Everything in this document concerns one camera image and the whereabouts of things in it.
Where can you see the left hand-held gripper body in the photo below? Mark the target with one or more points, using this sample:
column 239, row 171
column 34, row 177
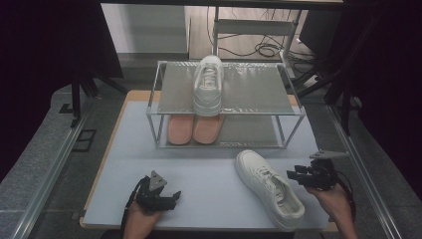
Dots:
column 151, row 199

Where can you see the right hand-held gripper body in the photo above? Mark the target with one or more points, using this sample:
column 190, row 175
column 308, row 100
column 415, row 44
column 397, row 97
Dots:
column 323, row 176

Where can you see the white lace-up sneaker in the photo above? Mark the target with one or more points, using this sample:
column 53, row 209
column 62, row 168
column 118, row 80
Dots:
column 265, row 186
column 208, row 96

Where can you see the pink rubber slipper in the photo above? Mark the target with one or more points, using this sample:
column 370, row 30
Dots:
column 179, row 129
column 207, row 129

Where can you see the two-tier metal shoe rack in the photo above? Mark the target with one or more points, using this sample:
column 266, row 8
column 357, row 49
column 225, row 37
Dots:
column 255, row 89

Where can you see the person's left hand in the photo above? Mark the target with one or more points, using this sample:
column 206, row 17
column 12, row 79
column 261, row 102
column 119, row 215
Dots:
column 139, row 222

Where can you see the white table mat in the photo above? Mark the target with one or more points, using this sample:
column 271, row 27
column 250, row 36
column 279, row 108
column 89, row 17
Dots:
column 205, row 199

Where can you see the black tripod stand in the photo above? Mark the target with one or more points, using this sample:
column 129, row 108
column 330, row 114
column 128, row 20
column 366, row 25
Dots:
column 77, row 96
column 346, row 109

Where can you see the white power strip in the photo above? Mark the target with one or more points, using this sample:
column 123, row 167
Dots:
column 310, row 80

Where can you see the black curtain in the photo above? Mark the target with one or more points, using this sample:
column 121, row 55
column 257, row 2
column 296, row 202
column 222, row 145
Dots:
column 40, row 66
column 394, row 83

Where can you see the aluminium floor rail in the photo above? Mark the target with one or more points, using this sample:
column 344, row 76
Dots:
column 368, row 186
column 49, row 172

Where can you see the grey metal stand frame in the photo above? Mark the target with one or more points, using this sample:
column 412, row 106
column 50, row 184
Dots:
column 252, row 27

